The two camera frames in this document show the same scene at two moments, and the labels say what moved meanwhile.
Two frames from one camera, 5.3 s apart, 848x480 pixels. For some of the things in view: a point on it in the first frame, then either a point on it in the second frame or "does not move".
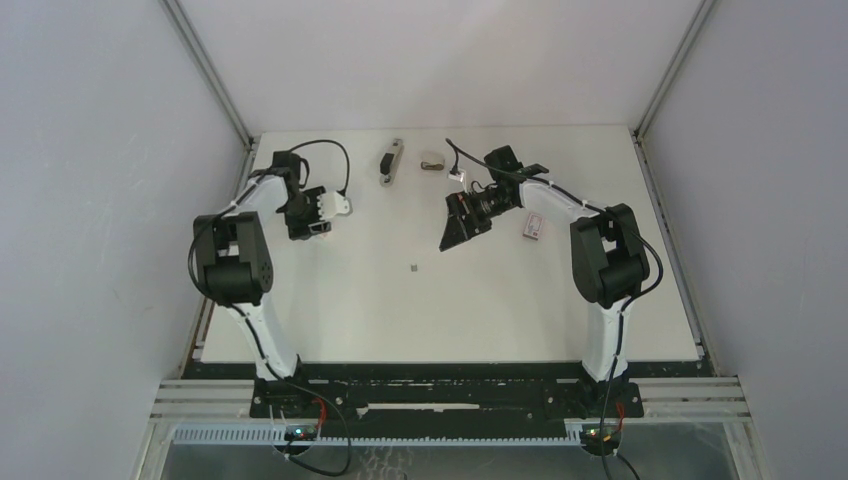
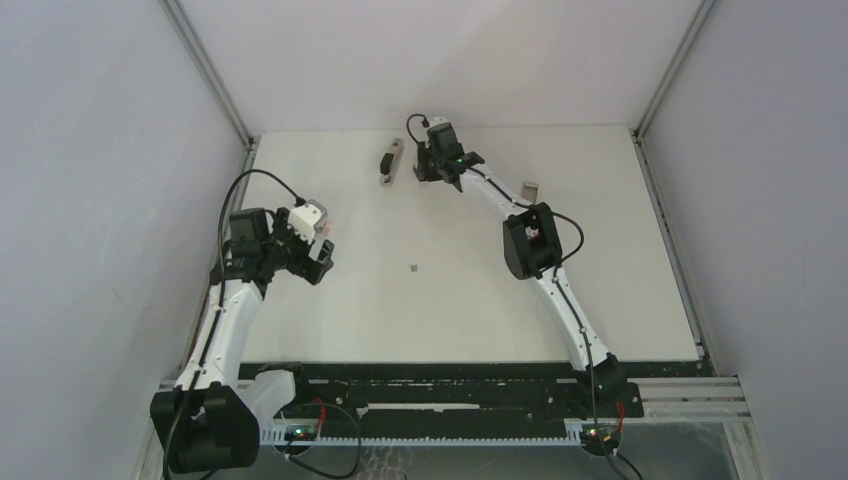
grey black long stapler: [390, 163] does not move
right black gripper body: [484, 206] -> [438, 158]
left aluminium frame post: [203, 59] does not move
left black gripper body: [301, 212] -> [289, 249]
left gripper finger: [320, 227] -> [324, 263]
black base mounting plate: [444, 392] does not move
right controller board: [589, 437] does not move
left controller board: [300, 432] does not move
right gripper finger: [459, 228] -> [427, 168]
